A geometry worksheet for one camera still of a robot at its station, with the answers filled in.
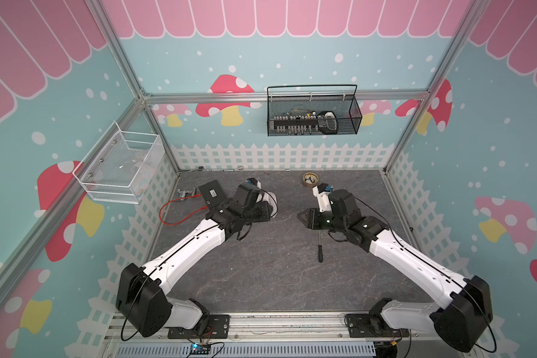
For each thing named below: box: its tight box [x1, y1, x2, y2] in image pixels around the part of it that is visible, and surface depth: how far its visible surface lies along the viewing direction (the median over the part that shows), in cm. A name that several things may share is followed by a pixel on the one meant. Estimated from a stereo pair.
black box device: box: [198, 179, 228, 209], surface depth 111 cm
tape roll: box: [302, 172, 320, 188], surface depth 118 cm
